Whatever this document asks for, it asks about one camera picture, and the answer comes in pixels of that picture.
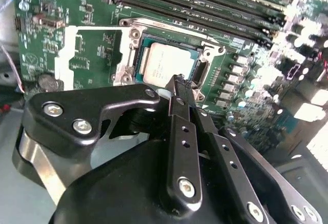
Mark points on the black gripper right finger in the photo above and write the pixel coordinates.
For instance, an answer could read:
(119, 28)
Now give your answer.
(230, 157)

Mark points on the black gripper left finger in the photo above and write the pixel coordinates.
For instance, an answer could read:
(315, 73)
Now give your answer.
(77, 101)

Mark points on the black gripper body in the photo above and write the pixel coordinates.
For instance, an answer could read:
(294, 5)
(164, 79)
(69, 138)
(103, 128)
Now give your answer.
(115, 195)

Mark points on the metal CPU socket cover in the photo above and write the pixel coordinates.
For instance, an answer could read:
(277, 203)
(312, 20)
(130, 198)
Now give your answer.
(70, 37)

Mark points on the silver CPU chip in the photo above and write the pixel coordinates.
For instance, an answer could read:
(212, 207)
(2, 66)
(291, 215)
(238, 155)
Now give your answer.
(166, 60)

